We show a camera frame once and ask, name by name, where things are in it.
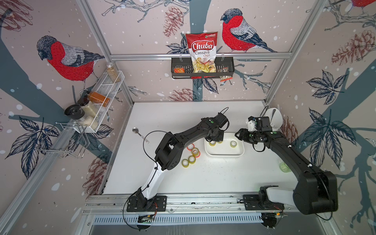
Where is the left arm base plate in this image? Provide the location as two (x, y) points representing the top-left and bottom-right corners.
(126, 194), (167, 212)

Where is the small snack packet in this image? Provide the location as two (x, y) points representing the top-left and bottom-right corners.
(220, 67), (233, 83)

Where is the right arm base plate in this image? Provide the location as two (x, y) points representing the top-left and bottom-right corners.
(239, 186), (285, 211)

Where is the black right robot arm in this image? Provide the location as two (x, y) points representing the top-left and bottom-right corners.
(235, 116), (338, 215)

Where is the metal spoon on table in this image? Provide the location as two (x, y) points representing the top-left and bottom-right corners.
(132, 127), (149, 143)

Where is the white storage box tray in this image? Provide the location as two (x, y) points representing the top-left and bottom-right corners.
(204, 132), (245, 158)

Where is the Chuba cassava chips bag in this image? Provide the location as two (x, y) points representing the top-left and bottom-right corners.
(186, 32), (217, 73)

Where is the clear spice jar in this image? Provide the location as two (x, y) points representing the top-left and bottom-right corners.
(106, 63), (121, 83)

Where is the orange spice bottle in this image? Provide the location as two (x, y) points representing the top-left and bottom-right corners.
(87, 92), (111, 107)

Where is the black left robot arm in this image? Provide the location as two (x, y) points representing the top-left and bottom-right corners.
(135, 113), (230, 211)

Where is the white wire spice rack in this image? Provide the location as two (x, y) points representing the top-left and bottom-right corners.
(73, 70), (125, 133)

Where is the chrome wire rack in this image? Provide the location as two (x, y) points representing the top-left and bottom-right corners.
(34, 122), (90, 159)

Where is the black wire wall basket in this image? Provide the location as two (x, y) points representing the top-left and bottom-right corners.
(171, 57), (235, 79)

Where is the white utensil holder cup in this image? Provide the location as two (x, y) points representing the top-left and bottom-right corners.
(265, 108), (284, 131)

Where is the green glass cup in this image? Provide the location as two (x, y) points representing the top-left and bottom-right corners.
(279, 160), (291, 173)

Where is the black lid spice jar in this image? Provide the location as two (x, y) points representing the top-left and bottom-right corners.
(64, 104), (89, 125)

